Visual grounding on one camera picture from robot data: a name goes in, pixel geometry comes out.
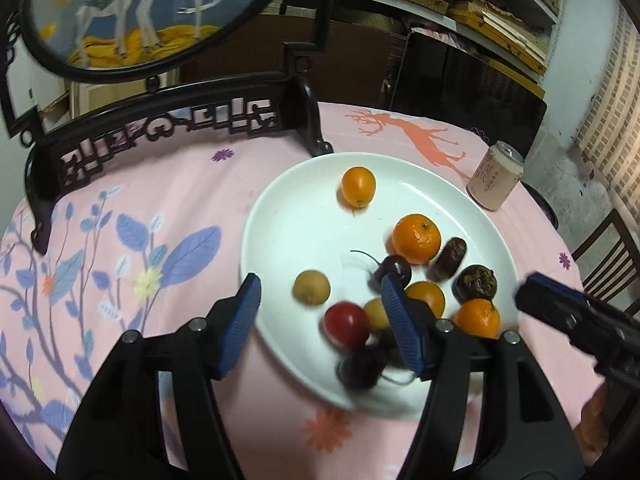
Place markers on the brown longan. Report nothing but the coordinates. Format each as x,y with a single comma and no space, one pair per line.
376,314
311,287

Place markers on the brown water chestnut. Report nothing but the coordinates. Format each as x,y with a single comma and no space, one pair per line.
387,344

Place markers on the dark wooden chair right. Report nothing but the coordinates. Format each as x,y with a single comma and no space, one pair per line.
618,268

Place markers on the dark cherry with stem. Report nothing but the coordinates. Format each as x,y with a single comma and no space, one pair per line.
391,265

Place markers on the round black stool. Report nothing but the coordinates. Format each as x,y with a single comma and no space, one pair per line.
544,206

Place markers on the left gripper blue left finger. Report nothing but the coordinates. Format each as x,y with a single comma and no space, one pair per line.
233,320

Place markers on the yellow orange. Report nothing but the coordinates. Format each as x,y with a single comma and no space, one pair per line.
430,293
358,187

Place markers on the person's right hand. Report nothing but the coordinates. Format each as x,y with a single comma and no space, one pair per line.
592,432

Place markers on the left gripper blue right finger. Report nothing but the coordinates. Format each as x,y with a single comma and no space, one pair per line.
406,331

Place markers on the red cherry tomato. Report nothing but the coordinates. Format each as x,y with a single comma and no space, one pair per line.
346,326

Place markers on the black carved wooden stand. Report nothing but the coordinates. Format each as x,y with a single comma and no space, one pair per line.
65,159

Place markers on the pink beverage can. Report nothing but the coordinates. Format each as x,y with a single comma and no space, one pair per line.
496,176

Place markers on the black screen panel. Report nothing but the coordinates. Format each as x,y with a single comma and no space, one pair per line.
444,83

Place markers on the large dark dried fruit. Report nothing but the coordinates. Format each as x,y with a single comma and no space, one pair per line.
475,282

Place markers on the small orange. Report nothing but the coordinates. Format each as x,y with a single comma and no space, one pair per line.
478,317

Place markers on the mandarin orange with stem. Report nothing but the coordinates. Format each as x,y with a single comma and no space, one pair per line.
416,238

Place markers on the wooden shelf with books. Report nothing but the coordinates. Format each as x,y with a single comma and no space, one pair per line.
517,33

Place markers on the dark wrinkled passion fruit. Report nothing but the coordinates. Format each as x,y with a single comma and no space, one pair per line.
448,261

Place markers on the round deer painting screen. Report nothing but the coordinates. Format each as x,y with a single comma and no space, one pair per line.
117,40

